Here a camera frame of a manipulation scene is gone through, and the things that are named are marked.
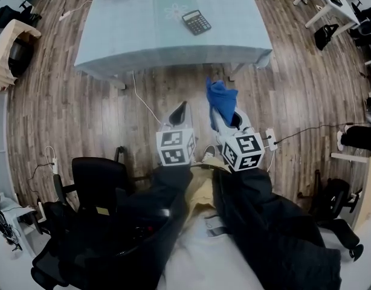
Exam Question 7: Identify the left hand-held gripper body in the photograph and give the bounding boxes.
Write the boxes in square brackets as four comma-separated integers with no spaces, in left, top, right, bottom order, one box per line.
[156,122,196,166]

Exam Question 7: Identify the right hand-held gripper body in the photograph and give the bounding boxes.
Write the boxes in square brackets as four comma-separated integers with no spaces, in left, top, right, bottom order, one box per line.
[217,127,265,172]

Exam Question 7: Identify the blue cloth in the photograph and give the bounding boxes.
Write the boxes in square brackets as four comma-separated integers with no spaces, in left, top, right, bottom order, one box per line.
[205,76,238,126]

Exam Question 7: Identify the black calculator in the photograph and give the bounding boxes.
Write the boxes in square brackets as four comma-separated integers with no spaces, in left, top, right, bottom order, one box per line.
[181,9,212,36]

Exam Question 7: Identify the person's left forearm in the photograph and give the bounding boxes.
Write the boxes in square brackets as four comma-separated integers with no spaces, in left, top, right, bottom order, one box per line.
[121,163,195,220]

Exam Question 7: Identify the person's right forearm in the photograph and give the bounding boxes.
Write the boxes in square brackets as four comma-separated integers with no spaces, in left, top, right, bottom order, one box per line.
[212,164,295,223]

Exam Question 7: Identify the person's grey sneaker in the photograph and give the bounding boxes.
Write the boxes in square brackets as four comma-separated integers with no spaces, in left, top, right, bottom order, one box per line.
[201,144,217,164]

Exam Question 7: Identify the person's legs in khaki trousers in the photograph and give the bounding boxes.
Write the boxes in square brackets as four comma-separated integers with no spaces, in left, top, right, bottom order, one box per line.
[185,161,231,220]

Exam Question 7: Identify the black mesh office chair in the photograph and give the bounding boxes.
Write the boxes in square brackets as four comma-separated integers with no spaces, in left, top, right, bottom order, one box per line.
[31,157,174,290]

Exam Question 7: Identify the grey chest device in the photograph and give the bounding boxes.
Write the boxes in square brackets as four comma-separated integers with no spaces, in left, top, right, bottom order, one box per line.
[204,216,228,238]

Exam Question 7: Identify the light blue floral tablecloth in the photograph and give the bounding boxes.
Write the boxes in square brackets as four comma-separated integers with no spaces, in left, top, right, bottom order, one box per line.
[74,0,274,80]

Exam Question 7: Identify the black bag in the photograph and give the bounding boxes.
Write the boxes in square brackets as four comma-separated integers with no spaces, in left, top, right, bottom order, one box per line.
[314,24,340,51]

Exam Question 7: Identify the person's white shirt torso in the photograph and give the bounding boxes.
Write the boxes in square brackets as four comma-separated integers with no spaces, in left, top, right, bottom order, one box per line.
[161,213,265,290]

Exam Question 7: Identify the wooden desk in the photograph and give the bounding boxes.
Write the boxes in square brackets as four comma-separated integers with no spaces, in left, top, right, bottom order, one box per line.
[354,154,371,232]

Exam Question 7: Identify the white desk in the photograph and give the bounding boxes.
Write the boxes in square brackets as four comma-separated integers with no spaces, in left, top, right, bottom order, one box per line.
[292,0,360,30]
[0,192,38,259]

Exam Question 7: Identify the black round bin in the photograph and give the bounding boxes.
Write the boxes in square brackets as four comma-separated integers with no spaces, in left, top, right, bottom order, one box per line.
[7,39,34,78]

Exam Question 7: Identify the white cable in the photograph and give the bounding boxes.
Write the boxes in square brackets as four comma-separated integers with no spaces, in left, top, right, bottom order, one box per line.
[45,145,58,166]
[64,0,92,19]
[132,69,162,123]

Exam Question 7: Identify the black cable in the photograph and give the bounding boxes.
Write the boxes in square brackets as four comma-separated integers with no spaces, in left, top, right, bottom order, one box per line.
[27,163,53,190]
[276,121,355,143]

